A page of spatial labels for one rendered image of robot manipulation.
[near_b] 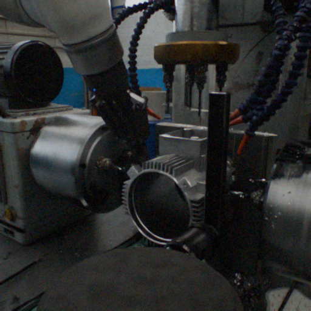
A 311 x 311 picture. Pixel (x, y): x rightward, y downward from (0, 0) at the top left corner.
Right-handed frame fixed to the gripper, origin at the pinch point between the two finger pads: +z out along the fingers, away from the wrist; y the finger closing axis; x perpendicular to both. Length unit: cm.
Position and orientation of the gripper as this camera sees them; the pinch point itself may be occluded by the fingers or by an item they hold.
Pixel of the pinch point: (139, 152)
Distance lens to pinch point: 68.7
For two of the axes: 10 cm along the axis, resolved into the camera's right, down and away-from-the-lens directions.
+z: 2.9, 7.3, 6.2
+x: -5.0, 6.7, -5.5
